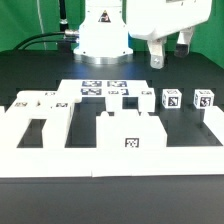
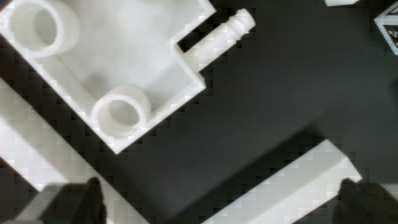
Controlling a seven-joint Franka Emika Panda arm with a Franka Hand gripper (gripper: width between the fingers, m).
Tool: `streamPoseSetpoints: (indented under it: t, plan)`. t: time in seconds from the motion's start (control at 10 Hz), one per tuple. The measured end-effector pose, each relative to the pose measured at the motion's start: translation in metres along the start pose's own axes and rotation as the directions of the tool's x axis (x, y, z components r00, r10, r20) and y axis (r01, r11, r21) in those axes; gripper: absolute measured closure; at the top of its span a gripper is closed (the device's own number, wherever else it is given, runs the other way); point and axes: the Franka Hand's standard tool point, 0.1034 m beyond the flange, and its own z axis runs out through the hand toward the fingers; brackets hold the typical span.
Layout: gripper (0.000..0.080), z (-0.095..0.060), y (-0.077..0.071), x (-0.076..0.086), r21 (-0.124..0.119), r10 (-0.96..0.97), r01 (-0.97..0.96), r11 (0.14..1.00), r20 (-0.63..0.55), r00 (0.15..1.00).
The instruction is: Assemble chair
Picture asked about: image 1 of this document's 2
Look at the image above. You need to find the white U-shaped fence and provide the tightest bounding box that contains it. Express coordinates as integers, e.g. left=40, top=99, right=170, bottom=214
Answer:
left=0, top=105, right=224, bottom=179

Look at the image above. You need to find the white chair back frame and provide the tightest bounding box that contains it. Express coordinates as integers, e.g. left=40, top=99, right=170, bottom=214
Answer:
left=0, top=90, right=82, bottom=149

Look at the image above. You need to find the white tagged cube far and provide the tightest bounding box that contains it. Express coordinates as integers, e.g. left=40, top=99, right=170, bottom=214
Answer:
left=193, top=89, right=214, bottom=109

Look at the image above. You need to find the white tag plate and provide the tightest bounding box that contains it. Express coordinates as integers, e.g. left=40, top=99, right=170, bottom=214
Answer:
left=58, top=79, right=150, bottom=97

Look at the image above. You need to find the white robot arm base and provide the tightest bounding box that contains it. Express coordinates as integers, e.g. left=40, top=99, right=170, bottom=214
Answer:
left=73, top=0, right=133, bottom=65

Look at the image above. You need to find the black cable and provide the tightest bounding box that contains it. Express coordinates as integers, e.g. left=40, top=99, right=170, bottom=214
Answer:
left=13, top=29, right=80, bottom=51

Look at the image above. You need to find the white tagged cube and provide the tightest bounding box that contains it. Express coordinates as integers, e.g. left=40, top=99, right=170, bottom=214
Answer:
left=162, top=89, right=182, bottom=109
left=193, top=89, right=214, bottom=109

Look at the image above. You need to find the white tagged cube near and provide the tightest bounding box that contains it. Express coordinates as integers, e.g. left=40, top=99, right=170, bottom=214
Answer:
left=162, top=89, right=182, bottom=109

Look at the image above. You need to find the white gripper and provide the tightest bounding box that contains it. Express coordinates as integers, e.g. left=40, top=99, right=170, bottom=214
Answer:
left=126, top=0, right=212, bottom=69

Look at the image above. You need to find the white chair seat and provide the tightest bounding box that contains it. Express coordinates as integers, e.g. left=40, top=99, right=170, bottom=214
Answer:
left=96, top=110, right=167, bottom=151

